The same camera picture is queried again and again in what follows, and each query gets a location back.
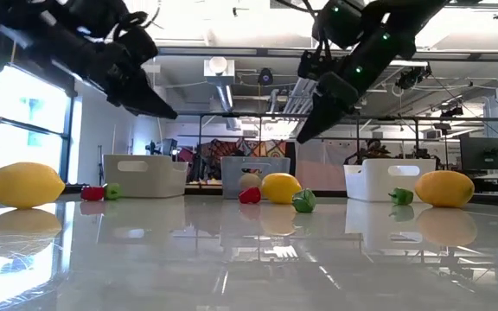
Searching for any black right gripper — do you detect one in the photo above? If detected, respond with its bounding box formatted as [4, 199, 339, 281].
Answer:
[296, 72, 361, 143]

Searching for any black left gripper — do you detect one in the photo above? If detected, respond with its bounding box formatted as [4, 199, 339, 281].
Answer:
[82, 41, 179, 120]

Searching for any small green bell pepper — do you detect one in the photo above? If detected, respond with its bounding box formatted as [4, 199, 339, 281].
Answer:
[103, 182, 123, 201]
[291, 187, 318, 214]
[387, 187, 415, 206]

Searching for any small red bell pepper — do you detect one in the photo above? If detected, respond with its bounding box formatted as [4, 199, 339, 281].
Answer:
[80, 185, 105, 202]
[238, 186, 262, 206]

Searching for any orange-yellow lemon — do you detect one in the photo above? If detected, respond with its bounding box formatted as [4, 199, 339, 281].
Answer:
[414, 170, 476, 209]

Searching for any white round column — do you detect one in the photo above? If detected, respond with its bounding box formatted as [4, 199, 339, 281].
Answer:
[132, 88, 169, 156]

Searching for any white ceiling pipe bundle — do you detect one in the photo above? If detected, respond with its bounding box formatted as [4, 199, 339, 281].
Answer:
[281, 77, 319, 116]

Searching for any black background equipment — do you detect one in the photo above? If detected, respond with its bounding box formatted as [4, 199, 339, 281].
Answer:
[144, 137, 180, 157]

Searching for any pale partition panel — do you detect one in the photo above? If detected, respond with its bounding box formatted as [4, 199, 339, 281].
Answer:
[294, 140, 349, 192]

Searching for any person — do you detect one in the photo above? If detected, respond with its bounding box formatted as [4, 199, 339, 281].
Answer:
[346, 137, 395, 166]

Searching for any beige plastic basket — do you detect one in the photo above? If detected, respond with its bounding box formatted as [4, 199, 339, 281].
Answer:
[103, 154, 189, 200]

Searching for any grey translucent plastic basket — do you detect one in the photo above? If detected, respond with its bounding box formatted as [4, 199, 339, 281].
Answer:
[220, 155, 291, 200]

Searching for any white ceiling dome device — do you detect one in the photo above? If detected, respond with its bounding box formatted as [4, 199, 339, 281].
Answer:
[203, 55, 236, 86]

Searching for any white plastic basket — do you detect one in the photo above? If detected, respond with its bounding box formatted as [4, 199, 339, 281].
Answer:
[343, 158, 437, 203]

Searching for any white ceiling light strip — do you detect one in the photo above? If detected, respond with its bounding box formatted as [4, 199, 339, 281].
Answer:
[389, 59, 431, 67]

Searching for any large dark-framed window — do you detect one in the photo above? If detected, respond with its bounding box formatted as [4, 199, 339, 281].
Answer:
[0, 64, 77, 185]

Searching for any black ceiling spotlight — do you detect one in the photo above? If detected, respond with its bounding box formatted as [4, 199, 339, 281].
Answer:
[440, 105, 465, 118]

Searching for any black background monitor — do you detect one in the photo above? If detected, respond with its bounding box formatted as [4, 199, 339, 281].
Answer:
[459, 136, 498, 172]

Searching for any dark background desk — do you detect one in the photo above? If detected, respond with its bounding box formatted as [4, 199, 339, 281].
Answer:
[469, 170, 498, 196]

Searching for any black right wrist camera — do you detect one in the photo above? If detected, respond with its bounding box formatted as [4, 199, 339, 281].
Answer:
[297, 49, 332, 82]

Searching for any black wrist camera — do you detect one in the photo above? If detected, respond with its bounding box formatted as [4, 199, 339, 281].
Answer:
[297, 49, 332, 82]
[114, 25, 160, 68]

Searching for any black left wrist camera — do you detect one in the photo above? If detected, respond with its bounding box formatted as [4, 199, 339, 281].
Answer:
[114, 25, 160, 68]

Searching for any black ceiling camera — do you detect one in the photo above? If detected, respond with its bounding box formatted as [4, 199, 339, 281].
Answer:
[257, 67, 275, 86]

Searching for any silver ceiling duct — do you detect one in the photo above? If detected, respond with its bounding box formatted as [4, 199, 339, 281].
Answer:
[294, 42, 431, 138]

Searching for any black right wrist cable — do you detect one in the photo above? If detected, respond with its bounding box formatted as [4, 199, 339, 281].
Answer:
[274, 0, 332, 60]

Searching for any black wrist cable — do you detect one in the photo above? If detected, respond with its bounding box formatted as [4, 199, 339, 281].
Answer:
[274, 0, 332, 60]
[112, 0, 163, 34]

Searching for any colourful wall tapestry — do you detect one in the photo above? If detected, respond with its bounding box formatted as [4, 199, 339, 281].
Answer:
[179, 137, 297, 182]

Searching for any black metal rack frame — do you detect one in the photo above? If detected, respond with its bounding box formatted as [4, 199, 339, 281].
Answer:
[173, 110, 498, 185]

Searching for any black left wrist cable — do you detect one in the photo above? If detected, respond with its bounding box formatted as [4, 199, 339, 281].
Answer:
[112, 0, 163, 34]

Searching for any grey overhead frame bar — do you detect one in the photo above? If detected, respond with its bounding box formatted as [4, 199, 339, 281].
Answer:
[156, 45, 498, 62]

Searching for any black aluminium table frame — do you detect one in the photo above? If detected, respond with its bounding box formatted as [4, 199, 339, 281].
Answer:
[61, 183, 498, 206]

